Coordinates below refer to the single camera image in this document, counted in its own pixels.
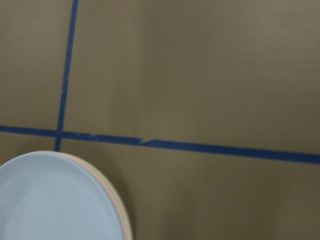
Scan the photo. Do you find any blue plate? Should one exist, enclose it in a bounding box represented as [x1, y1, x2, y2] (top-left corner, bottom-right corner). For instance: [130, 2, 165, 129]
[0, 151, 133, 240]

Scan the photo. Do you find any cream plate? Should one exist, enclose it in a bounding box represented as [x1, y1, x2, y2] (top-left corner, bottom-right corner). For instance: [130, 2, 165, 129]
[39, 150, 134, 240]

